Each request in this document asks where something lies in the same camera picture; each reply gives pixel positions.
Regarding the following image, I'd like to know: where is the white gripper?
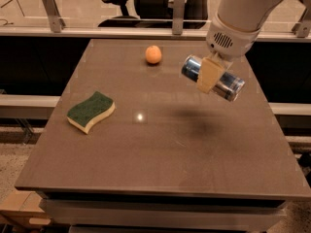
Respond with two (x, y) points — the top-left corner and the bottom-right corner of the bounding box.
(196, 15), (259, 93)

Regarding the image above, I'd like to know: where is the blue silver redbull can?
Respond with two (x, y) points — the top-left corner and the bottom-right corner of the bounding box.
(181, 55), (245, 102)

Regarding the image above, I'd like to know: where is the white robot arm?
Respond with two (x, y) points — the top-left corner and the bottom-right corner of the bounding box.
(196, 0), (311, 93)

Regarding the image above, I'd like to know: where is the green yellow sponge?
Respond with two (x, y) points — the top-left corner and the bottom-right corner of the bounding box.
(67, 91), (116, 134)

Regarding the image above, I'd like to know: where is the orange fruit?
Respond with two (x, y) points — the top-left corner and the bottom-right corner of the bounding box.
(145, 46), (162, 64)

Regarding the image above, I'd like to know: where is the black office chair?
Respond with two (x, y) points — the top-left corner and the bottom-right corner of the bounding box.
(99, 0), (208, 29)

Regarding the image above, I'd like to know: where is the glass barrier panel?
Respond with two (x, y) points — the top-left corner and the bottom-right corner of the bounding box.
(0, 0), (304, 32)

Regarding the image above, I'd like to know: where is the wooden box under table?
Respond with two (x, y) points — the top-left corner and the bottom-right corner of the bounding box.
(0, 190), (52, 233)

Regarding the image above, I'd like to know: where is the middle metal glass bracket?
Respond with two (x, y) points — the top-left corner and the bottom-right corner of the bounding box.
(172, 0), (185, 35)

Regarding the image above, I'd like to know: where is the metal glass bracket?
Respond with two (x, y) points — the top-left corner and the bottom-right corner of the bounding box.
(292, 9), (311, 38)
(172, 0), (185, 35)
(42, 0), (65, 33)

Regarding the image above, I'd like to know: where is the right metal glass bracket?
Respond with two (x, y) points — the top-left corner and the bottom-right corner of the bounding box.
(292, 9), (311, 38)

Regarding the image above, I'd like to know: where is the left metal glass bracket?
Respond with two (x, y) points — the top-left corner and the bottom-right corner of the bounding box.
(42, 0), (65, 33)

